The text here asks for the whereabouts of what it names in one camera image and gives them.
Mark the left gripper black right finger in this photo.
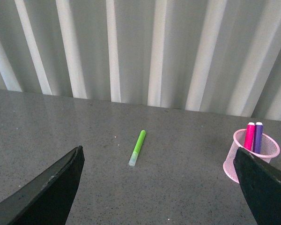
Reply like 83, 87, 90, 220
233, 147, 281, 225

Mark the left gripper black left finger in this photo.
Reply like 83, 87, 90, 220
0, 146, 85, 225

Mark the pink pen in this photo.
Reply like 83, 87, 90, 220
244, 122, 255, 151

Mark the purple pen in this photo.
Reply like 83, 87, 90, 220
253, 122, 263, 154

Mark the pink mesh cup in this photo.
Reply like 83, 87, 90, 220
223, 129, 280, 183

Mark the green pen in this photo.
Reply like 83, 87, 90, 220
128, 130, 146, 166

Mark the white curtain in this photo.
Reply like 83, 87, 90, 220
0, 0, 281, 120

